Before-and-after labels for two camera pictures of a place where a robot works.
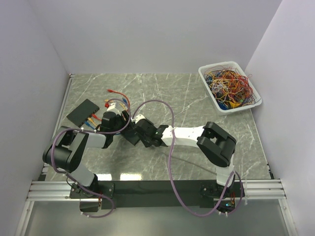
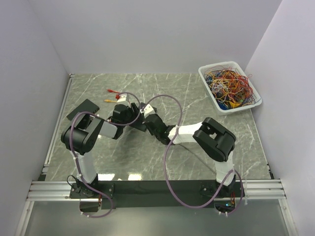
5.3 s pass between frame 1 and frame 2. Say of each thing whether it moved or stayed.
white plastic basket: stayed
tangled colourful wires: stayed
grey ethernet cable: moved
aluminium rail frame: stayed
